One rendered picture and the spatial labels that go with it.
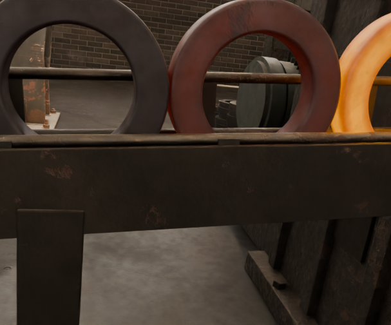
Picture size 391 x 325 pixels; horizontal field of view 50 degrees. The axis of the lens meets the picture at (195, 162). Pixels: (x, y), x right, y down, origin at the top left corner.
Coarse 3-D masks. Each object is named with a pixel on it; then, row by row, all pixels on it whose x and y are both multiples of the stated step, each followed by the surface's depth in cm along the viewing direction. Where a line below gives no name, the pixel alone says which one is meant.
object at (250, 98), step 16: (256, 64) 177; (272, 64) 170; (288, 64) 176; (240, 96) 194; (256, 96) 175; (272, 96) 165; (288, 96) 168; (240, 112) 193; (256, 112) 174; (272, 112) 167; (288, 112) 169; (256, 224) 157; (256, 240) 156
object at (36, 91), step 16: (48, 32) 293; (32, 48) 266; (48, 48) 296; (16, 64) 267; (32, 64) 269; (48, 64) 298; (32, 80) 272; (48, 80) 302; (32, 96) 275; (48, 96) 305; (32, 112) 278; (48, 112) 310; (32, 128) 271; (48, 128) 275
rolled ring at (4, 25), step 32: (32, 0) 35; (64, 0) 36; (96, 0) 36; (0, 32) 35; (32, 32) 37; (128, 32) 38; (0, 64) 36; (160, 64) 39; (0, 96) 37; (160, 96) 40; (0, 128) 38; (128, 128) 40; (160, 128) 41
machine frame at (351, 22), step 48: (336, 0) 106; (384, 0) 86; (336, 48) 106; (384, 96) 86; (288, 240) 125; (336, 240) 100; (384, 240) 81; (288, 288) 121; (336, 288) 100; (384, 288) 83
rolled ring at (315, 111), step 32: (256, 0) 39; (192, 32) 39; (224, 32) 40; (256, 32) 40; (288, 32) 41; (320, 32) 42; (192, 64) 40; (320, 64) 43; (192, 96) 41; (320, 96) 44; (192, 128) 42; (288, 128) 46; (320, 128) 45
